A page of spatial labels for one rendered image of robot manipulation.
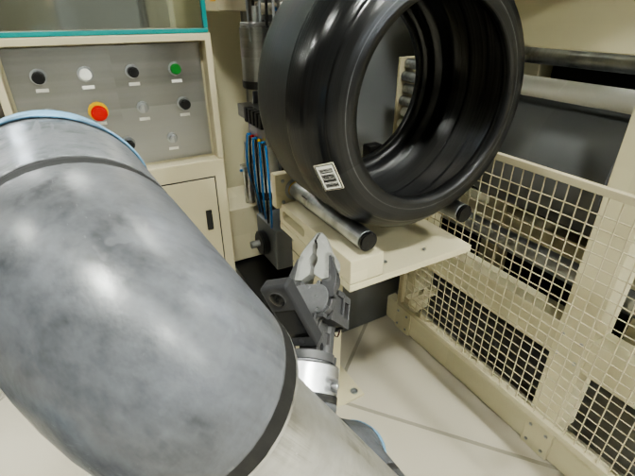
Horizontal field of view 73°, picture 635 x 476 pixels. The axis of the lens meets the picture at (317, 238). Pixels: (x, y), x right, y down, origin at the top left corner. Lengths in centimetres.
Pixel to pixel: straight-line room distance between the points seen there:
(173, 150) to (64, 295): 128
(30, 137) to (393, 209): 71
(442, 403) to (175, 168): 129
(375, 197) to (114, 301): 71
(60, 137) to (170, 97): 114
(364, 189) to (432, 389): 117
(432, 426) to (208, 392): 156
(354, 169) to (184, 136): 78
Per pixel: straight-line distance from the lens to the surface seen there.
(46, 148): 27
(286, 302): 60
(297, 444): 28
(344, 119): 76
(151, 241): 20
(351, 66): 75
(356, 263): 91
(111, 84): 140
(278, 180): 114
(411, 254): 106
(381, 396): 179
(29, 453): 189
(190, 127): 145
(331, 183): 81
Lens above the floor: 133
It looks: 28 degrees down
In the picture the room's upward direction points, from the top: straight up
